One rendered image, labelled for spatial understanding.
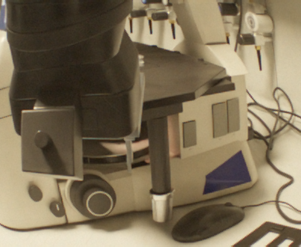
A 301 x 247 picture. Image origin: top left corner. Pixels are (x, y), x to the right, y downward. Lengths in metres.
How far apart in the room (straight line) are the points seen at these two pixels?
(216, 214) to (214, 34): 0.31
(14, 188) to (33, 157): 0.49
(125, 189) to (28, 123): 0.55
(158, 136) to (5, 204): 0.25
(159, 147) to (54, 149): 0.48
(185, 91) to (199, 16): 0.26
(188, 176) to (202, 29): 0.23
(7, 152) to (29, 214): 0.10
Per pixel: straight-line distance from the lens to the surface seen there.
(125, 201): 0.81
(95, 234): 0.76
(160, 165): 0.73
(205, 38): 0.89
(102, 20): 0.25
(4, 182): 0.74
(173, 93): 0.63
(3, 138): 0.71
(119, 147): 0.83
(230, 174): 0.85
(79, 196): 0.74
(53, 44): 0.25
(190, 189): 0.82
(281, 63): 1.29
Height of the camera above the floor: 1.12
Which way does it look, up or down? 18 degrees down
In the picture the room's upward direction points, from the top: 4 degrees counter-clockwise
